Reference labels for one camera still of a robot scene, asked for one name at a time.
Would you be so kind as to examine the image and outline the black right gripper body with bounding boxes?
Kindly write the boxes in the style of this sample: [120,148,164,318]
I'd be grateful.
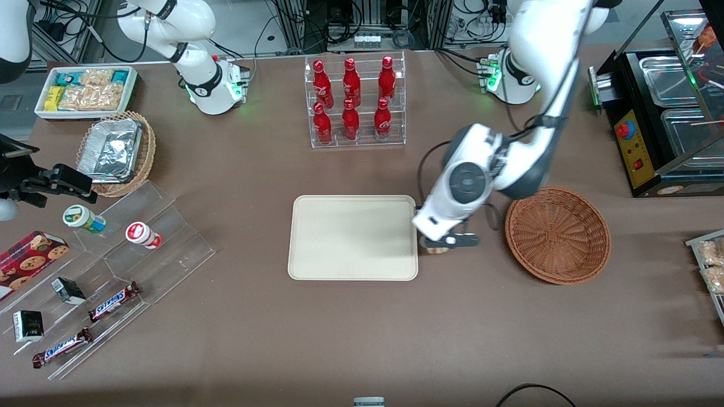
[0,133,41,205]

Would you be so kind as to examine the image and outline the aluminium foil tray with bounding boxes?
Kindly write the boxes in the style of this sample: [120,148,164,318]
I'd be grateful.
[77,119,142,183]

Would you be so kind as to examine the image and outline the small light wicker basket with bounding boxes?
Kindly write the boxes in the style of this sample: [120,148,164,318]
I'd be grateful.
[75,111,157,198]

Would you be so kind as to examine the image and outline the beige plastic tray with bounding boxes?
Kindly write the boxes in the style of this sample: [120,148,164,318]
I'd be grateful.
[287,195,419,282]

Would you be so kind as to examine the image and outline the large brown wicker basket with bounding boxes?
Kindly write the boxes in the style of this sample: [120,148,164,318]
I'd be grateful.
[505,187,612,285]

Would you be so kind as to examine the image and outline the tray of packaged snacks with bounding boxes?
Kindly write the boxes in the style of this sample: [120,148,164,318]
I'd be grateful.
[684,229,724,328]

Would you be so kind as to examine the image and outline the green label yogurt bottle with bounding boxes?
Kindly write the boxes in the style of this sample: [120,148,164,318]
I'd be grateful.
[62,205,107,234]

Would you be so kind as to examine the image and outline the white plastic snack bin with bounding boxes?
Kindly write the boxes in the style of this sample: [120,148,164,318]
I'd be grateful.
[35,66,138,120]

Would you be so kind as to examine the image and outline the red plaid cookie box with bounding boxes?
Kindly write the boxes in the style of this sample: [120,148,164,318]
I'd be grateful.
[0,230,70,301]

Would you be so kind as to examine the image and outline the clear cracker bag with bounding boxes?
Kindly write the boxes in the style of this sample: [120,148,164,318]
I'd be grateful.
[79,69,114,86]
[59,84,128,111]

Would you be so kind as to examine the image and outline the red label yogurt bottle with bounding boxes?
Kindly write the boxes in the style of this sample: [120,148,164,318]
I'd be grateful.
[125,222,163,250]

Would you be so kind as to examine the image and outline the small black box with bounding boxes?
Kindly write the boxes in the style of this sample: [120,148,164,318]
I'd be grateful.
[51,276,87,306]

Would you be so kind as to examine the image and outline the clear acrylic bottle rack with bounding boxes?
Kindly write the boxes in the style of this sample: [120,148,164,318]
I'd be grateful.
[304,51,407,149]

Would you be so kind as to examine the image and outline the red cola bottle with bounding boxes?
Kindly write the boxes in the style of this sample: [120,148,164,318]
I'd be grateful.
[313,60,334,109]
[343,58,361,108]
[378,55,397,102]
[342,99,360,142]
[374,97,393,142]
[313,102,333,145]

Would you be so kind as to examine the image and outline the clear acrylic stepped display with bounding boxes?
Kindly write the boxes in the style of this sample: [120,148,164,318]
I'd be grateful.
[0,180,216,380]

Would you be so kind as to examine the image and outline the Snickers chocolate bar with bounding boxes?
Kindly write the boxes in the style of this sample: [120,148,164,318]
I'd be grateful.
[88,281,141,323]
[32,327,93,369]

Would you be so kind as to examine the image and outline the black and white box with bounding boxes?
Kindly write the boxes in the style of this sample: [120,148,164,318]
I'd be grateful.
[12,310,45,343]

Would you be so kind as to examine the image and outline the black food warmer appliance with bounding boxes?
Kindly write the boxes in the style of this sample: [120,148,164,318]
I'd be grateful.
[588,8,724,198]

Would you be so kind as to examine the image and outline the steel warmer pan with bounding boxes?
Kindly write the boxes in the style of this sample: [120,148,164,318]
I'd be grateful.
[661,107,724,170]
[639,55,702,108]

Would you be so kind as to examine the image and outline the clear cracker snack pack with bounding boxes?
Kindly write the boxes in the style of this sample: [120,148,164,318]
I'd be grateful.
[696,240,724,267]
[701,266,724,295]

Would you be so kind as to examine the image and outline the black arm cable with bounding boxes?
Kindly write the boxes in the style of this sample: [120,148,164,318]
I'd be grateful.
[417,141,453,209]

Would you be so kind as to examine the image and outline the black table cable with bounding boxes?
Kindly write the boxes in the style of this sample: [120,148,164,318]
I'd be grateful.
[495,383,576,407]

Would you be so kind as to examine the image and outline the aluminium frame structure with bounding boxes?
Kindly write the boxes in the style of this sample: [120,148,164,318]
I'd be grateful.
[271,0,510,54]

